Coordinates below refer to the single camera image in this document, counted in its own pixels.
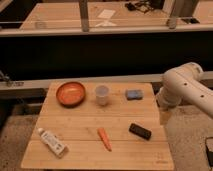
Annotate orange red pepper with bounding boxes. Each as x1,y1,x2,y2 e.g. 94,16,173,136
97,128,112,151

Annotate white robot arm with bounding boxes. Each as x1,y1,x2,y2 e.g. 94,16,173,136
156,62,213,125

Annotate black rectangular block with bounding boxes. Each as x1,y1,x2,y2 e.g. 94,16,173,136
129,123,152,140

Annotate blue sponge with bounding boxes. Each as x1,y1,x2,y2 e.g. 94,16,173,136
125,90,143,100

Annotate black object at right edge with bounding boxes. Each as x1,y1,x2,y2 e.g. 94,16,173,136
205,137,213,168

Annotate translucent plastic cup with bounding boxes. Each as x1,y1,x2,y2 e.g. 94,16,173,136
95,85,109,106

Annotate orange bowl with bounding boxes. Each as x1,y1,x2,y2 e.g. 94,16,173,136
56,82,86,107

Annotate white tube with label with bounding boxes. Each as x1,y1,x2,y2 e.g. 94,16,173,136
37,128,68,158

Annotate white paper sheet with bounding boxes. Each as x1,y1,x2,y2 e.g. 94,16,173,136
98,9,115,19

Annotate metal clamp at left edge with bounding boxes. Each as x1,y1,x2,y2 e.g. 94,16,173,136
0,70,13,87

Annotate grey metal post right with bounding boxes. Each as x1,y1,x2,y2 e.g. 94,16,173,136
166,0,188,30

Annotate grey metal post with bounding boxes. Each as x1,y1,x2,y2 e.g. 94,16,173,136
78,0,89,32
166,0,188,30

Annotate black cables and devices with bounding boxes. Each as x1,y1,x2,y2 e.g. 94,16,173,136
124,0,165,14

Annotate grey metal post left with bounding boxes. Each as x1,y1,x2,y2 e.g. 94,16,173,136
78,0,89,32

